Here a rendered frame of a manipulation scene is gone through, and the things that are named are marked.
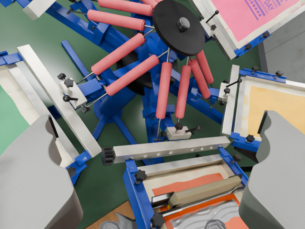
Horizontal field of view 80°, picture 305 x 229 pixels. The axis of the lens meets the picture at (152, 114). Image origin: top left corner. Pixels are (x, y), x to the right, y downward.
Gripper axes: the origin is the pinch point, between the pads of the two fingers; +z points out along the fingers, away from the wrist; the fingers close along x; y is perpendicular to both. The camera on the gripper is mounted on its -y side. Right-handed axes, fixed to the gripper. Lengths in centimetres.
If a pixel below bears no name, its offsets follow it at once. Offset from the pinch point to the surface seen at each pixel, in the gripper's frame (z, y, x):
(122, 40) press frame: 104, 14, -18
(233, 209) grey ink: 35, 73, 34
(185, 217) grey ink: 28, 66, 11
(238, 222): 30, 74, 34
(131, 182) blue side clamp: 34, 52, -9
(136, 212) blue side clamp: 26, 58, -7
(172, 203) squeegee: 29, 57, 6
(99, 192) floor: 96, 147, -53
